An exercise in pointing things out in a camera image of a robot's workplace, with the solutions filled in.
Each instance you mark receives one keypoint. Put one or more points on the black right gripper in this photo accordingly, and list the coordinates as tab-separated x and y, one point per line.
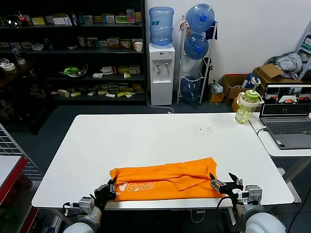
230	189

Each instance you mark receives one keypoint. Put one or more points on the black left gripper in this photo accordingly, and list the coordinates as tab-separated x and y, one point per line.
104	194

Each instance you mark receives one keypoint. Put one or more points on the orange t-shirt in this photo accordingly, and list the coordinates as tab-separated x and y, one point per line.
165	182

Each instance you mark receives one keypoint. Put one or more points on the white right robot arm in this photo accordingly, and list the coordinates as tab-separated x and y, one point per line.
262	222

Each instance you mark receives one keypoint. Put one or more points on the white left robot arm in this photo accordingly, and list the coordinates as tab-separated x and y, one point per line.
85	223

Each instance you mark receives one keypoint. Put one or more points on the grey pile of clothes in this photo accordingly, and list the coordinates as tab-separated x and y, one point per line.
288	61

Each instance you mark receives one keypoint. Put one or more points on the white side table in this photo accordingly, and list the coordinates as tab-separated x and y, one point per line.
272	150

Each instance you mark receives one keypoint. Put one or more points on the green lidded drinking bottle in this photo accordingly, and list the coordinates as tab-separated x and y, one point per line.
246	106

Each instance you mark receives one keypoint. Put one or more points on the grey laptop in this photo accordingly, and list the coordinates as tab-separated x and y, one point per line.
286	126

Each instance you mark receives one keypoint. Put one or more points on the small yellow cardboard box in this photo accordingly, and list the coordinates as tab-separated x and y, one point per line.
217	97

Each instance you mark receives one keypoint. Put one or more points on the open brown cardboard box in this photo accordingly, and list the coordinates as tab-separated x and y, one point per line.
230	93

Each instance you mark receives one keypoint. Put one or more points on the flat white red box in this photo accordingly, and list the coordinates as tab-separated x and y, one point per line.
110	95

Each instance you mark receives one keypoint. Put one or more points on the lime green medicine box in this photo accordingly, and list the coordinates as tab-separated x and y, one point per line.
121	94

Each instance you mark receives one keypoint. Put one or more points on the crumpled plastic bag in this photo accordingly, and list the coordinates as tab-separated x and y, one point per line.
216	88

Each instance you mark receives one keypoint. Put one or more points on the long green medicine box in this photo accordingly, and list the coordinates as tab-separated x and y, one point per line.
75	94

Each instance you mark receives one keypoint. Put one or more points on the stacked yellow medicine boxes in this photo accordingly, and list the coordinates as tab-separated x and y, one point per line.
136	88

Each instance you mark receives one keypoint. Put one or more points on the blue and white bag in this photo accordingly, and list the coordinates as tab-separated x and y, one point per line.
248	81

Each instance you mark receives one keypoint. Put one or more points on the cream medicine box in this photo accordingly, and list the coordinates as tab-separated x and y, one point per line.
63	93

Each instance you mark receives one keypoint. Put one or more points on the black shelf unit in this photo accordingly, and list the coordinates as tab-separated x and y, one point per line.
73	83

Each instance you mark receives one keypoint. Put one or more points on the small green medicine box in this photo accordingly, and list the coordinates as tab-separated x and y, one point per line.
127	75

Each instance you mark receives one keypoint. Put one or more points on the white water dispenser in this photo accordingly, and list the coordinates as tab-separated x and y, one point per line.
161	85

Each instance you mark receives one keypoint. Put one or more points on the flat white medicine box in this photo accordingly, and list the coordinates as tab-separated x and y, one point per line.
98	75

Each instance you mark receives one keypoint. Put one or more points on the black tripod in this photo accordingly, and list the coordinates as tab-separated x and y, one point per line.
209	69

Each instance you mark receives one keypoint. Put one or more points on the white red medicine box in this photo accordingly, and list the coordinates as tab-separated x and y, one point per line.
108	70

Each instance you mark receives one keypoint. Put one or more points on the large brown cardboard box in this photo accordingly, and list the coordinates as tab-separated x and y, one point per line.
269	72

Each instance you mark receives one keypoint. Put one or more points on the green yellow medicine box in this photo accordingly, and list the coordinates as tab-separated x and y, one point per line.
123	69

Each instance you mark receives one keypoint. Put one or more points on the pale green medicine box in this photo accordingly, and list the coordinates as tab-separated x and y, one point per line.
134	69

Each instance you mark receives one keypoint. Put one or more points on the white metal jug rack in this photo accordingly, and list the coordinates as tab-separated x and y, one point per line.
210	63

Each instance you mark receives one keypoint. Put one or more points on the bowl with green fruit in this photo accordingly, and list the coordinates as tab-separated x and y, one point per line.
71	71

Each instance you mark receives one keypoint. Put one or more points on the white paper cup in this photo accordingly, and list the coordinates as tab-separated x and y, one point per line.
138	46

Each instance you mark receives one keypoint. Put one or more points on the red yellow medicine box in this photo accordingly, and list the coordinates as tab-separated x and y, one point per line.
126	43

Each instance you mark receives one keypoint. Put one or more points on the teal white medicine box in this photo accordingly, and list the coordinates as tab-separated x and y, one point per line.
102	43

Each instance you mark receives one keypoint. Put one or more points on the white orange medicine box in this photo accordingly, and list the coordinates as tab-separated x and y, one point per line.
91	42

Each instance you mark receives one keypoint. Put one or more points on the plain white medicine box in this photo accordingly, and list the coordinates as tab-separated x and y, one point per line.
136	40

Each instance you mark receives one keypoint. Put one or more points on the blue hanging cloth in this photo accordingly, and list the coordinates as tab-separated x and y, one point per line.
211	32

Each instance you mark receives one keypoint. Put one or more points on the dark glass bottle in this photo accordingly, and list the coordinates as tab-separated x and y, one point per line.
47	43

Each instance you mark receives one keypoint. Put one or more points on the white tape roll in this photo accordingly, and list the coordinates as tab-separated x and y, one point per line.
9	67

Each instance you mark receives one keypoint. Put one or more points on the clear plastic bottle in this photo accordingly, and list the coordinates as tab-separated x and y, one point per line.
19	55

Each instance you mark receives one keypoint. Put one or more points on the blue water jug with label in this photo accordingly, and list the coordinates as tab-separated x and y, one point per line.
161	26

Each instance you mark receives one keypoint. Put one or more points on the tall pink blue box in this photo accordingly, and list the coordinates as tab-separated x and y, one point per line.
130	16

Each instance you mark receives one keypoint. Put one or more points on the wide white medicine box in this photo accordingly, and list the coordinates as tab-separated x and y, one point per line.
59	21

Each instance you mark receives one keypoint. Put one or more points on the cola bottle red label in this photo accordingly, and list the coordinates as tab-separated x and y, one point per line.
23	19

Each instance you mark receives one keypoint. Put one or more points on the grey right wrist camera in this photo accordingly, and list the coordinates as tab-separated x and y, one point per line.
252	194

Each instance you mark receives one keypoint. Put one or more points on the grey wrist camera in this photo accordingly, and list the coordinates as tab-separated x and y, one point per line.
252	194
86	205

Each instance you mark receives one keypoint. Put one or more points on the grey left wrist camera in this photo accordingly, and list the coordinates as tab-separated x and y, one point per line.
86	205

